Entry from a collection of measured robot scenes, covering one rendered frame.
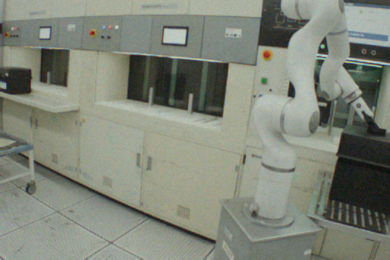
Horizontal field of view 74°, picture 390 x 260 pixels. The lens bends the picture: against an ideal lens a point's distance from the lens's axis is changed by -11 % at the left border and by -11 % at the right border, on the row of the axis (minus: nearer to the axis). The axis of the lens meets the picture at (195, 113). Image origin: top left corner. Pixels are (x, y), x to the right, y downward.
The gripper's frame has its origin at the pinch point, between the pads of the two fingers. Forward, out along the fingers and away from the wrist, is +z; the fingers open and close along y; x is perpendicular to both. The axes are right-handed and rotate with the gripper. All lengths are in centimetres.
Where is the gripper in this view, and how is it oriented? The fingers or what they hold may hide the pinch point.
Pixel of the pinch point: (375, 128)
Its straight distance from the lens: 138.5
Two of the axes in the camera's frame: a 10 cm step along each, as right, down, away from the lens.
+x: -6.6, 5.6, 5.0
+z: 5.1, 8.2, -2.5
